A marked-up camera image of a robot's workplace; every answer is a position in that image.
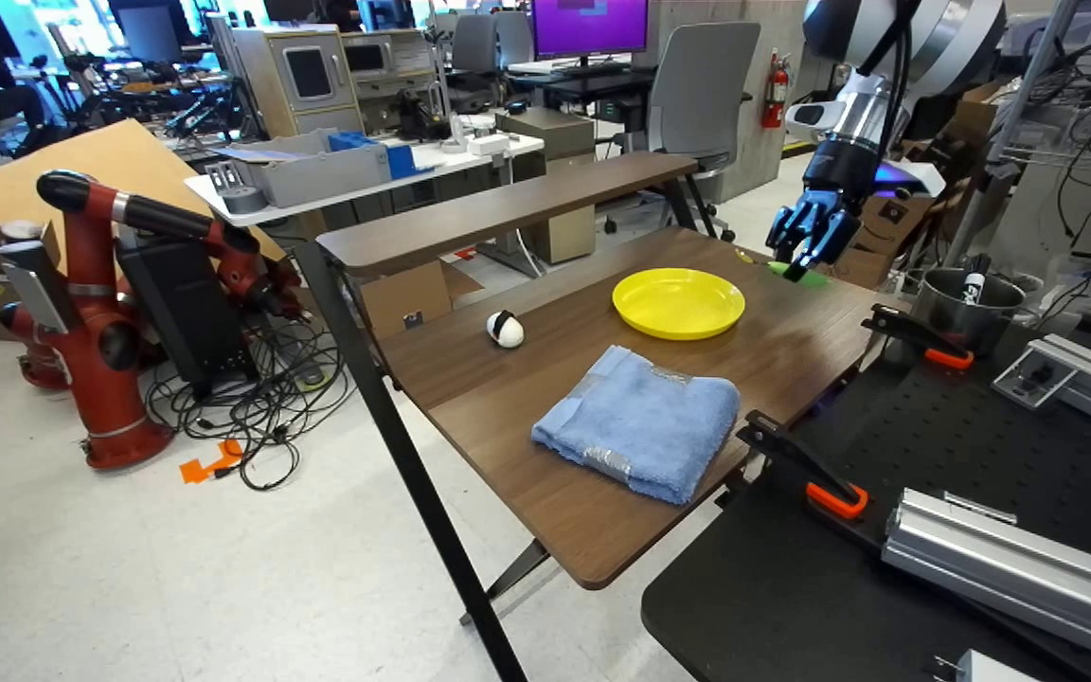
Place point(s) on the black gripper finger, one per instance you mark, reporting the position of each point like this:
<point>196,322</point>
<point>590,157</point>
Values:
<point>793,227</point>
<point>824,244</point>

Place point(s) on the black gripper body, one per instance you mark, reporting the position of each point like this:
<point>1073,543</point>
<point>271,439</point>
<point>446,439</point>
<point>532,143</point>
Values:
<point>844,174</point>

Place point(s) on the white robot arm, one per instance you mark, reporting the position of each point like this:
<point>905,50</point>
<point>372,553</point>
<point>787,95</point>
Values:
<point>894,50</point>

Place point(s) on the red fire extinguisher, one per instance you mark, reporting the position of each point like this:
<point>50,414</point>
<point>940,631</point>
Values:
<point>773,93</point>

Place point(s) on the yellow plate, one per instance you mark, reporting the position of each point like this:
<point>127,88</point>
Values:
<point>675,306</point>

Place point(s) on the orange black clamp near pot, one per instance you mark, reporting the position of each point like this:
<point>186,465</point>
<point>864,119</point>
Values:
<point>929,343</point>

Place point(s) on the small steel pot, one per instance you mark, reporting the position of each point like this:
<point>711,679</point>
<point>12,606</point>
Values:
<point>970,308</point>

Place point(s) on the grey office chair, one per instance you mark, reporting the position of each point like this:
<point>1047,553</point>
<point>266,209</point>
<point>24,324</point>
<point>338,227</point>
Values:
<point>695,106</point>

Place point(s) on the orange black clamp near cloth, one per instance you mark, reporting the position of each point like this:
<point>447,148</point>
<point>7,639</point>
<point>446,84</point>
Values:
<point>824,487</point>

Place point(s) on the blue folded cloth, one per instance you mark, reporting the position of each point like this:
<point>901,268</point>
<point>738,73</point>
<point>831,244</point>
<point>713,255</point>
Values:
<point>641,426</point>

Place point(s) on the purple monitor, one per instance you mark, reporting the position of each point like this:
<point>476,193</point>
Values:
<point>583,30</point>

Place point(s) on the black white ball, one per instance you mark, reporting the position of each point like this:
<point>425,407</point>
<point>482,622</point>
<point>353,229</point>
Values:
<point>504,330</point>

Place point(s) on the black perforated breadboard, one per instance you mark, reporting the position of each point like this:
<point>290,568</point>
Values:
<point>787,592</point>

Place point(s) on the brown wooden shelf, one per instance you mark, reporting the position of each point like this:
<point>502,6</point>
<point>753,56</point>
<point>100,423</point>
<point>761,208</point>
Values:
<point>461,222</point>

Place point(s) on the orange floor tape piece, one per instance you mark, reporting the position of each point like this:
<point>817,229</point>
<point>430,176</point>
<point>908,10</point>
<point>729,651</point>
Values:
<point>223,465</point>

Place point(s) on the red robot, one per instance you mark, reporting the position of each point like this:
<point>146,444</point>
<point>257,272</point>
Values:
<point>120,306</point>

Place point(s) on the large cardboard box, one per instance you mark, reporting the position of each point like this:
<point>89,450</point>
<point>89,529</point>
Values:
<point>148,193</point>

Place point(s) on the short aluminium extrusion rail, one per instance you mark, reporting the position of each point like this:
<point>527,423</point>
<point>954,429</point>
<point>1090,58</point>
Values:
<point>1050,369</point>

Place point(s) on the long aluminium extrusion rail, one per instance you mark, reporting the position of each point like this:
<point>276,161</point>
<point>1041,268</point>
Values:
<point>993,564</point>

